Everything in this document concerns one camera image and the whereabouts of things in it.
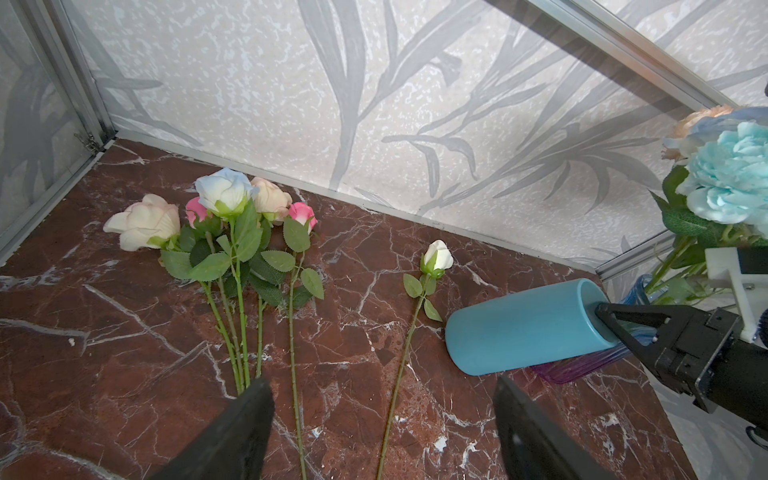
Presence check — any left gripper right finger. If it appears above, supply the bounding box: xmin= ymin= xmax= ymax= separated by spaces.
xmin=493 ymin=376 xmax=615 ymax=480

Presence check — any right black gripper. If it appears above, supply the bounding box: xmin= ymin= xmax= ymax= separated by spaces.
xmin=595 ymin=303 xmax=743 ymax=413

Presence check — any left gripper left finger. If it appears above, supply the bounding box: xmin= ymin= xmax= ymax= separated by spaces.
xmin=153 ymin=378 xmax=275 ymax=479

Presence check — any purple blue glass vase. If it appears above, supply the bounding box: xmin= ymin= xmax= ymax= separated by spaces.
xmin=532 ymin=274 xmax=651 ymax=384

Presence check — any teal ceramic cylinder vase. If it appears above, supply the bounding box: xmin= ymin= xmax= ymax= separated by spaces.
xmin=445 ymin=279 xmax=619 ymax=376

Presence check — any magenta rosebud stem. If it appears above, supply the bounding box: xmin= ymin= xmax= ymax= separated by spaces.
xmin=185 ymin=197 xmax=245 ymax=393
xmin=283 ymin=202 xmax=324 ymax=479

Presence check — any light blue white rose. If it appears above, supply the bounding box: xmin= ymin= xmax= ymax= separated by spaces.
xmin=192 ymin=168 xmax=263 ymax=394

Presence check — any blue white rose stem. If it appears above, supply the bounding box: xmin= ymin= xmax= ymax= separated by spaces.
xmin=678 ymin=106 xmax=767 ymax=157

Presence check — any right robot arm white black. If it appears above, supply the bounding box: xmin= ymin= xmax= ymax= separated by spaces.
xmin=595 ymin=303 xmax=767 ymax=449

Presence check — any cream white rose stem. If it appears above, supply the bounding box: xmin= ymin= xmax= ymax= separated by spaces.
xmin=101 ymin=193 xmax=247 ymax=391

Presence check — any peach cream rose stem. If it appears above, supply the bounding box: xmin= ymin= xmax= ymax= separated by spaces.
xmin=251 ymin=177 xmax=292 ymax=378

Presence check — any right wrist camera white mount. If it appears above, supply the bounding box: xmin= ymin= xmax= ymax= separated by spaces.
xmin=705 ymin=247 xmax=768 ymax=348

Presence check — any horizontal aluminium frame bar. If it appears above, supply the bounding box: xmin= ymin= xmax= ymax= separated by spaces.
xmin=485 ymin=0 xmax=739 ymax=112

